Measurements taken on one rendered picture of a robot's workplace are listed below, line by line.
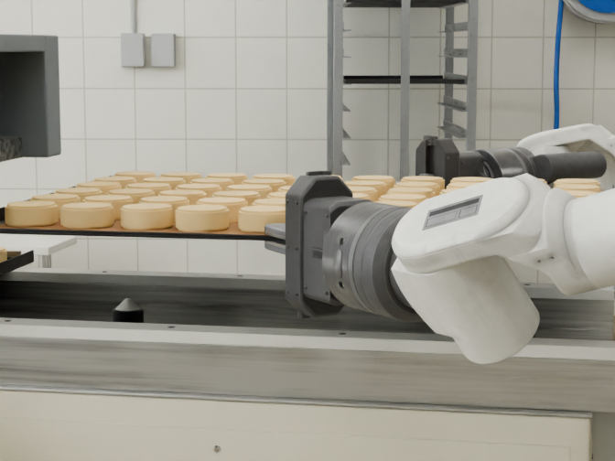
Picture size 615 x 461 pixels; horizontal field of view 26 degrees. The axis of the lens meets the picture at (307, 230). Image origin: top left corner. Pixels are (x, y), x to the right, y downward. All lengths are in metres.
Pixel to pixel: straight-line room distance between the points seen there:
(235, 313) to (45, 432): 0.33
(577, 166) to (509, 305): 0.69
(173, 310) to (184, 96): 3.76
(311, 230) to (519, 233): 0.24
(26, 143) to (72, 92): 3.58
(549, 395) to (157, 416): 0.37
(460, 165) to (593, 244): 0.68
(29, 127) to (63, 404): 0.58
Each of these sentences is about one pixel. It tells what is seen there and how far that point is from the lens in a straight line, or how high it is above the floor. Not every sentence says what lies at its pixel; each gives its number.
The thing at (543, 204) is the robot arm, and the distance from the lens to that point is 0.93.
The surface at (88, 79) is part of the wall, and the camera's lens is 5.36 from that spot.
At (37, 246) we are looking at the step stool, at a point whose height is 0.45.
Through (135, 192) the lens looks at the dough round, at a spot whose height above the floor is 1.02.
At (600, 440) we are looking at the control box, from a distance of 1.28.
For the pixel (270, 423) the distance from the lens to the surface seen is 1.25.
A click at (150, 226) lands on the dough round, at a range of 1.24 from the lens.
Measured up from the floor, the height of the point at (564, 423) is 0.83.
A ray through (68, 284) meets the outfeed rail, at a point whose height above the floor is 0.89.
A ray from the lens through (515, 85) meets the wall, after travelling 5.30.
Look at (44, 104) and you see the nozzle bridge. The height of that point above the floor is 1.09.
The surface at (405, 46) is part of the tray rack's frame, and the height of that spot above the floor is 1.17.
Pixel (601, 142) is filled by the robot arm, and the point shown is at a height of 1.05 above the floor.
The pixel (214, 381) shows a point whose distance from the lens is 1.27.
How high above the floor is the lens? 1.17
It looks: 8 degrees down
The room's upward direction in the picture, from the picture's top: straight up
